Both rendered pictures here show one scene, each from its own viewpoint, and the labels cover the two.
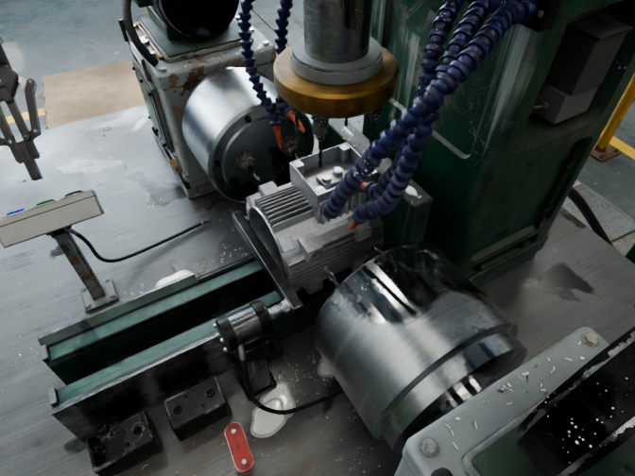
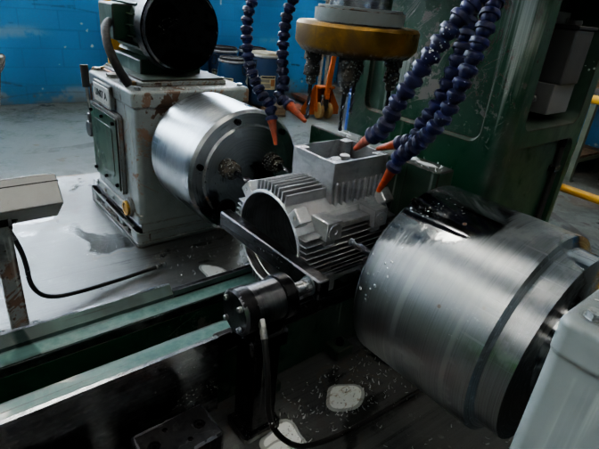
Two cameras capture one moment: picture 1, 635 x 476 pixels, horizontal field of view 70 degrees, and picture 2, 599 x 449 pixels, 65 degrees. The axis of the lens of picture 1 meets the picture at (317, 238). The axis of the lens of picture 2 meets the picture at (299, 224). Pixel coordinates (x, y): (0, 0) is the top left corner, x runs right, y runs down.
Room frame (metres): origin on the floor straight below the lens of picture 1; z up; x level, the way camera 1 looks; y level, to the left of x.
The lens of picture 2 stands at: (-0.10, 0.18, 1.36)
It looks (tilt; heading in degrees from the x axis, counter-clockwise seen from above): 26 degrees down; 348
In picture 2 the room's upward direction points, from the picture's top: 6 degrees clockwise
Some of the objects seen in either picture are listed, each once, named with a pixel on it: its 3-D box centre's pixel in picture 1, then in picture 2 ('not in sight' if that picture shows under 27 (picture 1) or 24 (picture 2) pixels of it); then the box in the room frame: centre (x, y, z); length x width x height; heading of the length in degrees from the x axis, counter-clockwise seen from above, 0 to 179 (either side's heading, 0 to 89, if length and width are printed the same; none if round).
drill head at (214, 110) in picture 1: (238, 124); (210, 152); (0.91, 0.18, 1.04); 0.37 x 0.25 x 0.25; 30
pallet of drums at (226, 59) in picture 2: not in sight; (228, 80); (5.89, 0.00, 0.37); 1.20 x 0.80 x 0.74; 112
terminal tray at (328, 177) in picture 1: (333, 182); (339, 170); (0.62, -0.03, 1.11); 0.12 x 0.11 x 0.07; 120
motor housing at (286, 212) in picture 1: (314, 227); (315, 225); (0.60, 0.01, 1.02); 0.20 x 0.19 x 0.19; 120
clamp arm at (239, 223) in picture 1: (264, 260); (267, 249); (0.52, 0.10, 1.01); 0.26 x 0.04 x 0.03; 30
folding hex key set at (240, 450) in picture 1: (239, 447); not in sight; (0.27, 0.14, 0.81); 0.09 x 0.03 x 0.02; 25
